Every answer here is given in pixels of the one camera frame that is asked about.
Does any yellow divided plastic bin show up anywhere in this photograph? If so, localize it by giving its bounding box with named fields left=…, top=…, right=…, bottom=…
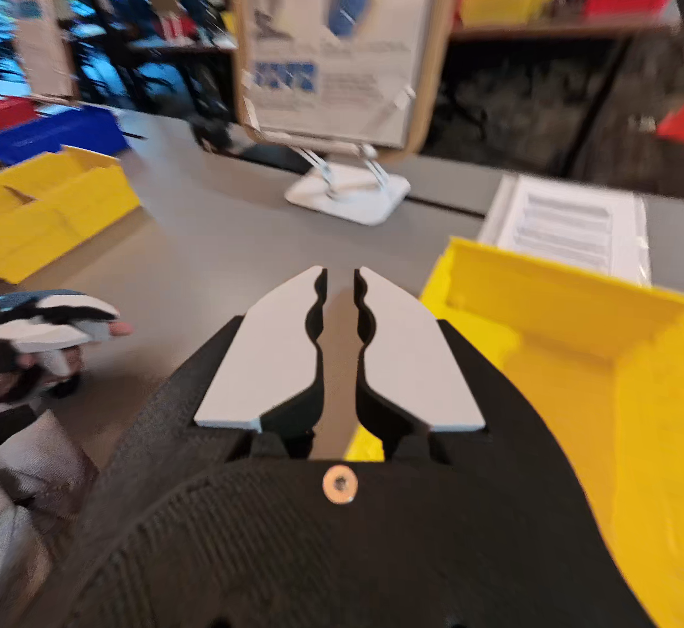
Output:
left=0, top=145, right=142, bottom=286

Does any person's grey sweatshirt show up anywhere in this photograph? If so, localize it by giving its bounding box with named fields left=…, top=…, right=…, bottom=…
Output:
left=0, top=500, right=59, bottom=618

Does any small yellow storage bin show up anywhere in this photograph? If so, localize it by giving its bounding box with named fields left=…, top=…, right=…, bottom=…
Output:
left=458, top=0, right=559, bottom=28

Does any person's left forearm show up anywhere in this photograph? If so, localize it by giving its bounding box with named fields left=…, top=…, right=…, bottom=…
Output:
left=0, top=409, right=99, bottom=522

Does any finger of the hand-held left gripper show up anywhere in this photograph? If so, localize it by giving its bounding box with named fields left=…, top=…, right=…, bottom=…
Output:
left=0, top=291, right=121, bottom=321
left=0, top=320, right=116, bottom=379

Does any black battery charger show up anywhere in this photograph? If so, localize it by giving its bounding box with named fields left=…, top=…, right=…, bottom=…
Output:
left=190, top=114, right=237, bottom=155

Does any grey desk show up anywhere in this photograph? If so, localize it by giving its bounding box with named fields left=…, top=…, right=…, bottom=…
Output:
left=0, top=110, right=684, bottom=471

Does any tall wooden document stand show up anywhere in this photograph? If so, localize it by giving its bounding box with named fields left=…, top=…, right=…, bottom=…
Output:
left=13, top=0, right=78, bottom=100

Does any wood-edged work desk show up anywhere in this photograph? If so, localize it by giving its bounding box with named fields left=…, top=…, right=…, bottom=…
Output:
left=451, top=11, right=684, bottom=44

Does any printed instruction sheet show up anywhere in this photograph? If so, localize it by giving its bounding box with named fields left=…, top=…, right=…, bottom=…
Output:
left=243, top=0, right=447, bottom=148

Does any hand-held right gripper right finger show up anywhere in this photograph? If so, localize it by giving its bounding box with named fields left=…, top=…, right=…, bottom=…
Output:
left=354, top=266, right=487, bottom=460

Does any red plastic bin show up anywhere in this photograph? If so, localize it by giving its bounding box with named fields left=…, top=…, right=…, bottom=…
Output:
left=0, top=95, right=41, bottom=132

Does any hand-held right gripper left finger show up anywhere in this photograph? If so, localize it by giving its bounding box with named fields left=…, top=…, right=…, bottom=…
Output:
left=193, top=265, right=328, bottom=460

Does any blue plastic bin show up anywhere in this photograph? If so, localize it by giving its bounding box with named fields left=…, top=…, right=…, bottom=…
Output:
left=0, top=105, right=131, bottom=167

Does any laminated paper sheet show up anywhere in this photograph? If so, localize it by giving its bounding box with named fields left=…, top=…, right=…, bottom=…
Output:
left=477, top=174, right=654, bottom=287

